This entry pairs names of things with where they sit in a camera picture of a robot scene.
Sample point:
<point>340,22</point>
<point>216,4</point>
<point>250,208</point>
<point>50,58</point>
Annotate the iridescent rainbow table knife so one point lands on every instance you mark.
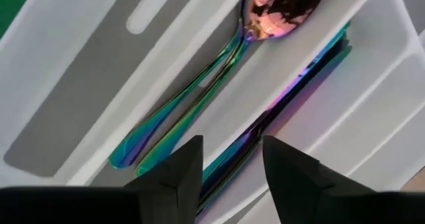
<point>299,74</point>
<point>232,157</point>
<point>335,51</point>

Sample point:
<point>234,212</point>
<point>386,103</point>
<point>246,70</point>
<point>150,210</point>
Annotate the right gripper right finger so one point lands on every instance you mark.
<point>299,190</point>

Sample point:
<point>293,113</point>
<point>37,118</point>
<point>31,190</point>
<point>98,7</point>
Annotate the white plastic cutlery organizer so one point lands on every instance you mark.
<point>66,84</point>

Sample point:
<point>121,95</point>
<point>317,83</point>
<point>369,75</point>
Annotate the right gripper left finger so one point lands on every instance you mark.
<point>166,197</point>

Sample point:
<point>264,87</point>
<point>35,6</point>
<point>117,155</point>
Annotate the green table mat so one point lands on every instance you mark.
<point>10,1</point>

